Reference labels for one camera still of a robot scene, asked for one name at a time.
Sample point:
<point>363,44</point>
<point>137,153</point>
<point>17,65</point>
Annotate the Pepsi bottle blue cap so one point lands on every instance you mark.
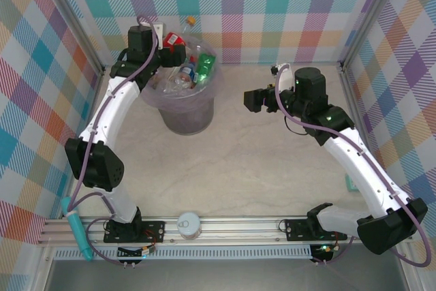
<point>186,72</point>

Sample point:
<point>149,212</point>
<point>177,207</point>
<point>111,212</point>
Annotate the teal rectangular block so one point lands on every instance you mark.
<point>350,184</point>

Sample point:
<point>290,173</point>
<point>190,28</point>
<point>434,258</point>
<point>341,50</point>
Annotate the aluminium frame post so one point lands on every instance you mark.
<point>371,18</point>
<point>73,22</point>

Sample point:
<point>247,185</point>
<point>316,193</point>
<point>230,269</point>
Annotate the grey waste bin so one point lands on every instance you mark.
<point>185,120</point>

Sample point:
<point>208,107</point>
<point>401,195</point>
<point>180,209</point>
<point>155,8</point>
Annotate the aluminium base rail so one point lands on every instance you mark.
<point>238,229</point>

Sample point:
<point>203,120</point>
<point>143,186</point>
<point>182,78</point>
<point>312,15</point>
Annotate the silver tin can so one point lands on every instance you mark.
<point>189,224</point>

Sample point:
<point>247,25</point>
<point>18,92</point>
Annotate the red-label bottle orange cap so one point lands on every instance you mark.
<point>172,39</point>

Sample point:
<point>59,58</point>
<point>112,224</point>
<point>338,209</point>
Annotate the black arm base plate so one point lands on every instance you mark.
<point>153,229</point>
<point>296,229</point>

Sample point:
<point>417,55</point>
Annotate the green Sprite bottle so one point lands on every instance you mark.
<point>204,64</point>

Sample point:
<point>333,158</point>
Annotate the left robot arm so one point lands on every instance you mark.
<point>109,114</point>

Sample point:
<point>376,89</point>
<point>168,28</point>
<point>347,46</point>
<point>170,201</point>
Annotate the aluminium side rail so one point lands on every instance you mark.
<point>352,100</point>
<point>97,86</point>

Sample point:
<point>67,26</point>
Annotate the teal plastic tube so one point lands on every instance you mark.
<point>78,233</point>

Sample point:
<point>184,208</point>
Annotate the small controller board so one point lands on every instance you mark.
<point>323,248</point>
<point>129,253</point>

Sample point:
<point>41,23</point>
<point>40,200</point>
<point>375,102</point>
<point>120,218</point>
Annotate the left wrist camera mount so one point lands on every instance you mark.
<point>158,28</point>

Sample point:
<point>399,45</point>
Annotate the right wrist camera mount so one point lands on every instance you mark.
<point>285,78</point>

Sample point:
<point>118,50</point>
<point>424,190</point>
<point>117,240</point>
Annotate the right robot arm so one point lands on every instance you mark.
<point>361,168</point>

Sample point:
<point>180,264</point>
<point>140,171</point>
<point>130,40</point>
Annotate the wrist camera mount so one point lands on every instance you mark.
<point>158,28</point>
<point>285,78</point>

